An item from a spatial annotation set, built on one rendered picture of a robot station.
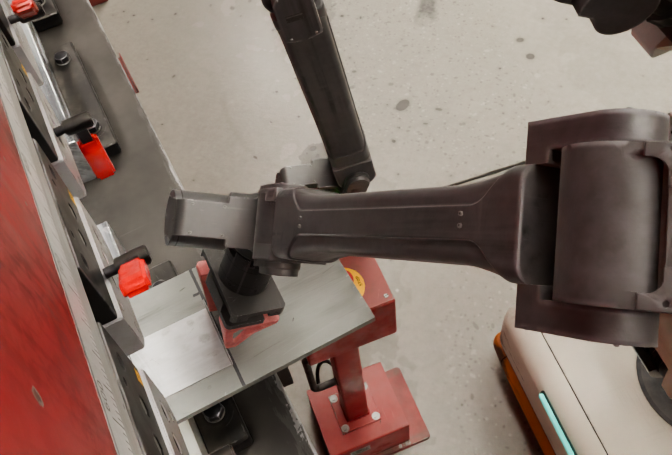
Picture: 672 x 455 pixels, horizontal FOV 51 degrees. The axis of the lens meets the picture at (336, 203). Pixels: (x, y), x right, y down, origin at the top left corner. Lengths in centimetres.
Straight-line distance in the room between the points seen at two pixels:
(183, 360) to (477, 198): 55
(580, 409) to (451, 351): 45
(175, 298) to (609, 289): 67
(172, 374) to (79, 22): 89
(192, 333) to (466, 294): 124
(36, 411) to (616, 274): 25
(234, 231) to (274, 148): 168
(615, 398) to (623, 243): 132
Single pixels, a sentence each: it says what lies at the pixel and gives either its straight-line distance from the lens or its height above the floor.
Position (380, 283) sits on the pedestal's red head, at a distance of 114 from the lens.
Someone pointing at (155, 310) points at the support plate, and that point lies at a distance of 92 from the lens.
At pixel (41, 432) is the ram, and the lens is 31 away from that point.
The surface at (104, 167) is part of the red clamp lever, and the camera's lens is 84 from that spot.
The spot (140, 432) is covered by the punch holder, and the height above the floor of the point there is 133.
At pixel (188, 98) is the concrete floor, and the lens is 260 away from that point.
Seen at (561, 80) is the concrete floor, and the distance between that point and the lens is 256.
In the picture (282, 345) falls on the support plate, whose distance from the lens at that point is 86.
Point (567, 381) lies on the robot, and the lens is 165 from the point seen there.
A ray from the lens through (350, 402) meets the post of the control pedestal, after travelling 164.
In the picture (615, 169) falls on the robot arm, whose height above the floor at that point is 151.
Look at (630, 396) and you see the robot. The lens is 166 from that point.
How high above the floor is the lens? 177
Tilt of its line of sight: 54 degrees down
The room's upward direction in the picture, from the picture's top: 9 degrees counter-clockwise
